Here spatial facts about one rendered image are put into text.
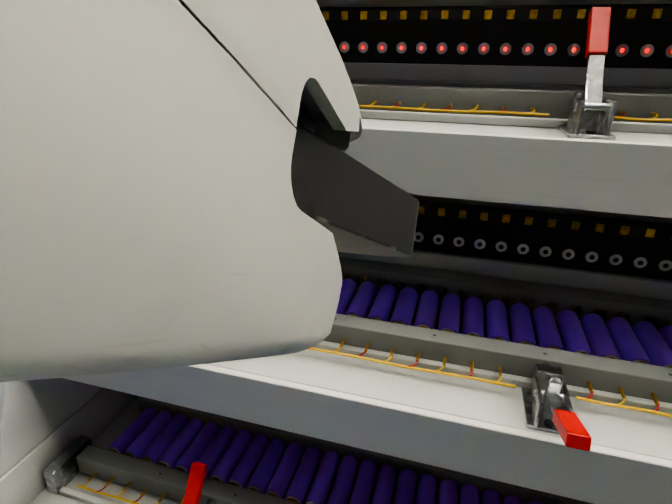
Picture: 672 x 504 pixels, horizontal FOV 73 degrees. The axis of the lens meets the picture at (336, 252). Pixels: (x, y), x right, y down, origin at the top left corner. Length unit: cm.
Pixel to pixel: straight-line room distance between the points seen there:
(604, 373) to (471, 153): 18
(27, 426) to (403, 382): 36
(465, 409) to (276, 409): 14
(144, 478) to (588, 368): 41
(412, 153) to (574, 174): 10
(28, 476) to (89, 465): 5
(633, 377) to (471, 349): 11
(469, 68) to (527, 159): 20
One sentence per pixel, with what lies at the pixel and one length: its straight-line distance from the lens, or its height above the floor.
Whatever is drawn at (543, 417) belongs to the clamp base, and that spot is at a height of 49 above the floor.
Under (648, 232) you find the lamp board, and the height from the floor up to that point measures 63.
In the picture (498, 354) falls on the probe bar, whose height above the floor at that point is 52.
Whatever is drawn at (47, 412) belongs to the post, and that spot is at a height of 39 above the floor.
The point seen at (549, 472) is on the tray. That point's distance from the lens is 37.
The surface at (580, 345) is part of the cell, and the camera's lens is 42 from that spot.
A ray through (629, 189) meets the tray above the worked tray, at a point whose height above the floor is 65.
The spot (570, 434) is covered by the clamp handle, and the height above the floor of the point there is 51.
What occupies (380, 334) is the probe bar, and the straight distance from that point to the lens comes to 37.
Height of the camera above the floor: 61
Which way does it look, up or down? 3 degrees down
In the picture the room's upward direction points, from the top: 6 degrees clockwise
